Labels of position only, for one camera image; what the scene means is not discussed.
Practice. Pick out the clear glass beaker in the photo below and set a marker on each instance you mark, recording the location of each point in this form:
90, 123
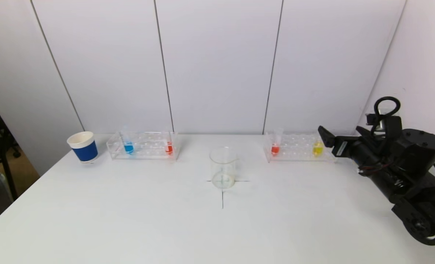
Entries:
223, 168

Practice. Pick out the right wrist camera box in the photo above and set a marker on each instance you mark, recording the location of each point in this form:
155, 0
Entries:
390, 126

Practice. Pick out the blue pigment test tube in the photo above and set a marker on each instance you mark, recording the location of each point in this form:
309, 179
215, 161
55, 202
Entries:
128, 147

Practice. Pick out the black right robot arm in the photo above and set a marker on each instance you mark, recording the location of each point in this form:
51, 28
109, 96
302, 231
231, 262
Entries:
419, 146

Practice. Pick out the red pigment test tube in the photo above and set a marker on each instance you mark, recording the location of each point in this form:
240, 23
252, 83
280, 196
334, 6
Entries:
169, 148
275, 149

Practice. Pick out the blue white paper cup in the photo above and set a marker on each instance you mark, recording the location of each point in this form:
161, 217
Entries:
84, 150

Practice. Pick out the clear test tube yellow pigment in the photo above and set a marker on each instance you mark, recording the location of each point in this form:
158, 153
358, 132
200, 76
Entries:
317, 149

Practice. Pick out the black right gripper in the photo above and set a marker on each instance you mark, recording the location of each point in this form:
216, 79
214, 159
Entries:
341, 147

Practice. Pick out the clear acrylic test tube rack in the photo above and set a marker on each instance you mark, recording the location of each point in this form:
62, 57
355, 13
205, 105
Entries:
147, 148
298, 150

